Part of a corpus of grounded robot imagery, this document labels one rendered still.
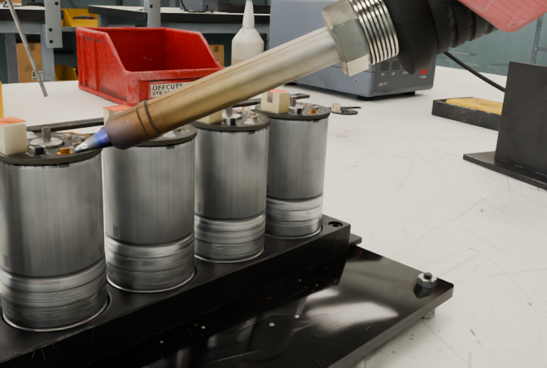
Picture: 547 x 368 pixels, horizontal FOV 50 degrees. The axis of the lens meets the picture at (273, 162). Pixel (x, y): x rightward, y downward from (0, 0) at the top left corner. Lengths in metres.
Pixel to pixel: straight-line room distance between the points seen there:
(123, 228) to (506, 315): 0.13
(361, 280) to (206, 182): 0.06
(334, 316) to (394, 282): 0.03
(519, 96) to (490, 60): 5.21
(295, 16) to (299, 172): 0.47
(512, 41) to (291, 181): 5.31
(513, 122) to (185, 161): 0.27
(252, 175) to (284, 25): 0.50
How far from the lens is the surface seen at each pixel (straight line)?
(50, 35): 2.58
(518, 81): 0.39
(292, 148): 0.19
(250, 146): 0.17
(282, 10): 0.66
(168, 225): 0.15
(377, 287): 0.19
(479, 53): 5.66
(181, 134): 0.15
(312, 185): 0.19
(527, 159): 0.38
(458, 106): 0.53
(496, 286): 0.23
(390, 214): 0.29
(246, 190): 0.17
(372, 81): 0.58
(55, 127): 0.16
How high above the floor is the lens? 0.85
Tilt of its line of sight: 16 degrees down
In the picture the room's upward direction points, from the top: 3 degrees clockwise
